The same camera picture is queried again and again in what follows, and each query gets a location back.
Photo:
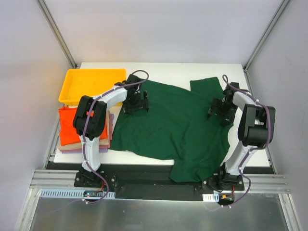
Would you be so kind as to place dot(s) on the white slotted cable duct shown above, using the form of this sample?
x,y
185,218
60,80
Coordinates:
x,y
76,194

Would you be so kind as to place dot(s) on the beige folded t-shirt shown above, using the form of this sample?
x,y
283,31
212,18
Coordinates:
x,y
73,146

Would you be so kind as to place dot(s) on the left aluminium frame post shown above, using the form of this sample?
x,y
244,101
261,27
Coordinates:
x,y
56,32

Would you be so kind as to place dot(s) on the lilac folded t-shirt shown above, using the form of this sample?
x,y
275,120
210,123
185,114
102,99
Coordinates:
x,y
77,151

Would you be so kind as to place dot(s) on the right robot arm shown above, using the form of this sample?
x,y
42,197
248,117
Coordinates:
x,y
255,130

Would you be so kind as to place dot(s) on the green t-shirt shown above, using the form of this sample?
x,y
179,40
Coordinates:
x,y
176,127

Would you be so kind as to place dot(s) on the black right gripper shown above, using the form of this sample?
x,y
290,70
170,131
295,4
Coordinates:
x,y
220,111

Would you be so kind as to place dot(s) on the aluminium front rail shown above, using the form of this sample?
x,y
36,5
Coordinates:
x,y
53,179

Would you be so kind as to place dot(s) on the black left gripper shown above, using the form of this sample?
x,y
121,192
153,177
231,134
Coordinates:
x,y
135,105

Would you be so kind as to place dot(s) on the right aluminium frame post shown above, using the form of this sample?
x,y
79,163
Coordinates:
x,y
267,32

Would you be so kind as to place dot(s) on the pink folded t-shirt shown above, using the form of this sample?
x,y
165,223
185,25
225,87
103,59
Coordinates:
x,y
105,143

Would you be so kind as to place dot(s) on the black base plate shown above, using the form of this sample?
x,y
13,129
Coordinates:
x,y
147,182

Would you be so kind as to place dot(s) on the orange folded t-shirt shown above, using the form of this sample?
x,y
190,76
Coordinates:
x,y
68,134

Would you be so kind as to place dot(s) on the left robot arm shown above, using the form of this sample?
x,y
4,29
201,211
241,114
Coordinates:
x,y
90,117

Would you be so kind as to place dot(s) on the yellow plastic tray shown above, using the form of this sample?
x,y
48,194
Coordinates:
x,y
90,82

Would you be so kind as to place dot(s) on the aluminium frame post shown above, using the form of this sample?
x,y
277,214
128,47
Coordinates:
x,y
56,32
267,32

